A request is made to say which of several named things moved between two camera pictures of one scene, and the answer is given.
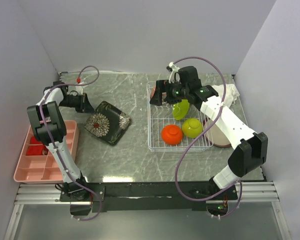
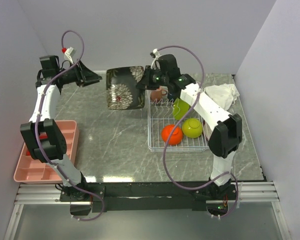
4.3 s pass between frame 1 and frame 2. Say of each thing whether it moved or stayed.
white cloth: stayed
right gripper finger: moved
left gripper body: moved
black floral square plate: moved
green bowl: stayed
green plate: stayed
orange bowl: stayed
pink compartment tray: stayed
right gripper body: moved
